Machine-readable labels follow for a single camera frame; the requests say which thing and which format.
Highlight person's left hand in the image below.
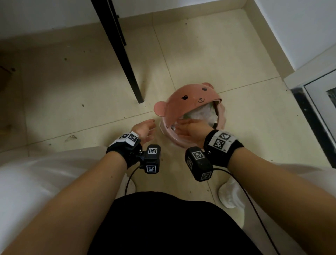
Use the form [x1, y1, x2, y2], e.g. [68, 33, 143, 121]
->
[131, 119, 157, 145]

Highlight person's right hand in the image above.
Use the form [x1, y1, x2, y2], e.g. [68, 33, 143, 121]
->
[174, 118, 213, 144]

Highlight person's left forearm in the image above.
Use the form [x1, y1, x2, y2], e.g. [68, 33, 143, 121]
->
[0, 151, 128, 255]

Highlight person's right forearm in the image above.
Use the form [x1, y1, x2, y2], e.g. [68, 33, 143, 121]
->
[227, 147, 336, 226]

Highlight white plastic trash bag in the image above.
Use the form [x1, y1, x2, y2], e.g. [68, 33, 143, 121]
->
[171, 103, 220, 132]

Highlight pink bear face bin lid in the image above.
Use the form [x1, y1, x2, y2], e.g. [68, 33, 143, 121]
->
[154, 82, 222, 124]

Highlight black wristband with marker tags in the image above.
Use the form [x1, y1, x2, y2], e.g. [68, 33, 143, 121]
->
[106, 130, 144, 169]
[203, 129, 244, 168]

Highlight pink trash bin body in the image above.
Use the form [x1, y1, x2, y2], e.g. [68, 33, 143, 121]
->
[159, 101, 227, 148]

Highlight black table leg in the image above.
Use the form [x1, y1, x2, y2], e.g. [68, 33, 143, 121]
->
[90, 0, 144, 104]

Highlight white sock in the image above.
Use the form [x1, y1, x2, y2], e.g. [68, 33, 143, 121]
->
[218, 177, 246, 209]

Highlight black shirt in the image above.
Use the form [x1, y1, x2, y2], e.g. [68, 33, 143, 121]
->
[88, 191, 263, 255]

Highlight black table crossbar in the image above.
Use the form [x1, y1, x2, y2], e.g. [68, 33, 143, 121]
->
[108, 0, 127, 47]

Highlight black door track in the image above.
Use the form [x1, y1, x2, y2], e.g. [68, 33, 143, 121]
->
[291, 87, 336, 169]

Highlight white trousers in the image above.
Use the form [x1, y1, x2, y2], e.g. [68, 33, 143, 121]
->
[0, 146, 336, 255]

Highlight white framed glass door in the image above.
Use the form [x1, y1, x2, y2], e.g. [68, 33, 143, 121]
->
[284, 51, 336, 149]

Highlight black wrist camera with markers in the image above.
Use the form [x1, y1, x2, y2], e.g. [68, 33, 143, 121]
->
[139, 144, 161, 174]
[185, 147, 214, 182]

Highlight thin black cable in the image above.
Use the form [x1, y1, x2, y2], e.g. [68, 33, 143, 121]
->
[124, 166, 143, 196]
[212, 168, 281, 255]

